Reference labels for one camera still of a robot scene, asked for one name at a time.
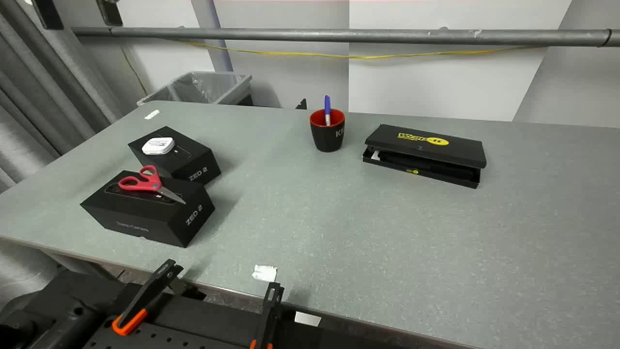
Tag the red and black mug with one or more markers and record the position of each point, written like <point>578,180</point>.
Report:
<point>328,141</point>

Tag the blue capped marker pen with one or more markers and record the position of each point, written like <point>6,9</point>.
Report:
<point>328,106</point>

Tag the small black object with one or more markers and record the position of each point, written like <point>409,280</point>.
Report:
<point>301,104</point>

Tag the white tape piece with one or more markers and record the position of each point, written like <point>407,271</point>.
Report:
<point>152,116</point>
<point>264,273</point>

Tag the flat black box yellow logo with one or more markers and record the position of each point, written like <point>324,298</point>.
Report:
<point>423,154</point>

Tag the small black cardboard box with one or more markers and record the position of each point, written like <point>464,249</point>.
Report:
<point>188,166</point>

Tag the grey plastic bin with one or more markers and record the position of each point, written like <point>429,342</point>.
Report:
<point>202,86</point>

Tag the white label sticker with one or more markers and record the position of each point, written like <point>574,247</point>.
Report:
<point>307,319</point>

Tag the black orange bar clamp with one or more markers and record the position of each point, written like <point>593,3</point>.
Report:
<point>272,317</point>
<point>138,311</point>

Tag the small white square device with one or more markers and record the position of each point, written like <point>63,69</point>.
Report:
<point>157,147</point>

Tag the grey horizontal metal pipe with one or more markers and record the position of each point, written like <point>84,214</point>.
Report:
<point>388,36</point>

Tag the grey upright metal pole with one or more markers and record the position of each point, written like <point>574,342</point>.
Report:
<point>214,40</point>

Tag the large black cardboard box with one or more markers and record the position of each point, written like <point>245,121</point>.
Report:
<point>140,218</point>

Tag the black bracket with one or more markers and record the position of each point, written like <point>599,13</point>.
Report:
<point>109,11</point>

